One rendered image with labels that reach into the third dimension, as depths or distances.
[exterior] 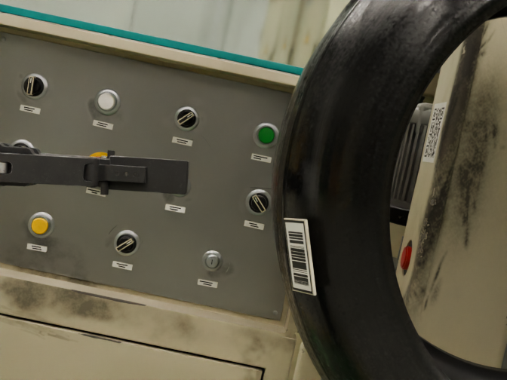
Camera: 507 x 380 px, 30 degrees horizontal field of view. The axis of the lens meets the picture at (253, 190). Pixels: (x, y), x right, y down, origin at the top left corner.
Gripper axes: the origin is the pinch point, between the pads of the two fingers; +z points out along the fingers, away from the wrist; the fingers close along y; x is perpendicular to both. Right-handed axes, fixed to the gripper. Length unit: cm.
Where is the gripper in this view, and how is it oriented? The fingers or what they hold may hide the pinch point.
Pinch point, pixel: (149, 174)
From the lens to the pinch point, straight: 85.4
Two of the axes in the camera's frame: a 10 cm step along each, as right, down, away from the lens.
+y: 0.0, -0.5, 10.0
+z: 10.0, 0.7, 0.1
